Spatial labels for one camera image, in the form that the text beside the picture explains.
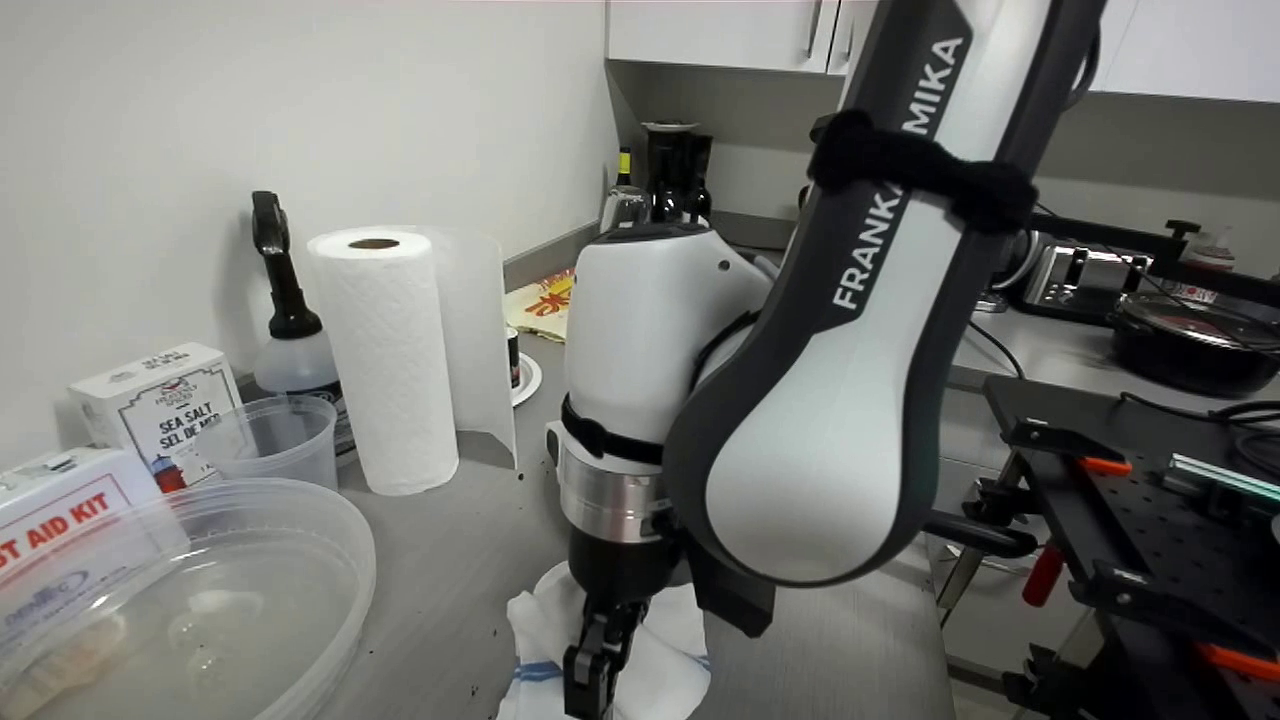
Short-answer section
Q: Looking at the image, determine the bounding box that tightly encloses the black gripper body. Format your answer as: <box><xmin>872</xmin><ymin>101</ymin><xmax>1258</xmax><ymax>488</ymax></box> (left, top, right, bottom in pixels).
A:
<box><xmin>569</xmin><ymin>531</ymin><xmax>693</xmax><ymax>625</ymax></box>

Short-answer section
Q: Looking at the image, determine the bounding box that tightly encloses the white sea salt box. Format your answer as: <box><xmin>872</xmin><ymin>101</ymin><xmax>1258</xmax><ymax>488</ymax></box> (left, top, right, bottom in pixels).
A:
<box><xmin>71</xmin><ymin>346</ymin><xmax>239</xmax><ymax>493</ymax></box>

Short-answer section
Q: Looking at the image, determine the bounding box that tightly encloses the clear plastic bowl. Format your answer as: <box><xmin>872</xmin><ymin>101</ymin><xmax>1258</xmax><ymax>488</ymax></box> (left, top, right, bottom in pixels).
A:
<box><xmin>0</xmin><ymin>481</ymin><xmax>374</xmax><ymax>720</ymax></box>

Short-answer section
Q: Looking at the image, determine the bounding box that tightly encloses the first aid kit box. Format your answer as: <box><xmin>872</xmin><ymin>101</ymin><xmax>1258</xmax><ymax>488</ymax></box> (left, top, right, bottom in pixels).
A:
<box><xmin>0</xmin><ymin>448</ymin><xmax>188</xmax><ymax>639</ymax></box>

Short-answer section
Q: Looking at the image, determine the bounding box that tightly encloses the white blue-striped towel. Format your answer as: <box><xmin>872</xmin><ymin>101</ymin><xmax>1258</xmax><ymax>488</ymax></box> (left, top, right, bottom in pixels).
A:
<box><xmin>494</xmin><ymin>566</ymin><xmax>710</xmax><ymax>720</ymax></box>

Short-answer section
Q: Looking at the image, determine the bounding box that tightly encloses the small clear plastic cup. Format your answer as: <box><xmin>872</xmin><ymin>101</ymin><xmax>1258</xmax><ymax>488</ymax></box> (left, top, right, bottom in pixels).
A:
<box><xmin>204</xmin><ymin>397</ymin><xmax>335</xmax><ymax>488</ymax></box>

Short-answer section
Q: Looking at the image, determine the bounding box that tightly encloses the black frying pan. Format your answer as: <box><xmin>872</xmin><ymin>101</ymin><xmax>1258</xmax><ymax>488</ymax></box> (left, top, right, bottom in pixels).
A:
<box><xmin>1111</xmin><ymin>276</ymin><xmax>1280</xmax><ymax>399</ymax></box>

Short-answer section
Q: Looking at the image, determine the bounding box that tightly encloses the black perforated robot table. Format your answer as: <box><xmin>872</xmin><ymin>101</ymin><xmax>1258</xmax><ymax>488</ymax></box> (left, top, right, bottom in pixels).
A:
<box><xmin>929</xmin><ymin>377</ymin><xmax>1280</xmax><ymax>720</ymax></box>

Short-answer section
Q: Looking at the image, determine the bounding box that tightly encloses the white paper towel roll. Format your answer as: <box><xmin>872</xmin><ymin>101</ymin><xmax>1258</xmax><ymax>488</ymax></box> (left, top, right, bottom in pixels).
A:
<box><xmin>308</xmin><ymin>230</ymin><xmax>461</xmax><ymax>496</ymax></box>

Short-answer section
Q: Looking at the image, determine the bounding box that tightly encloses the black spray bottle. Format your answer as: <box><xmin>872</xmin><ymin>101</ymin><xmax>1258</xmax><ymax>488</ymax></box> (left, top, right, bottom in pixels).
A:
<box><xmin>250</xmin><ymin>189</ymin><xmax>335</xmax><ymax>393</ymax></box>

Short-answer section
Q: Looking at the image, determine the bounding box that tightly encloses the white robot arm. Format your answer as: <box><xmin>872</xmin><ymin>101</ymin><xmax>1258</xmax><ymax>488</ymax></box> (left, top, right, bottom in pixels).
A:
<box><xmin>546</xmin><ymin>0</ymin><xmax>1108</xmax><ymax>720</ymax></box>

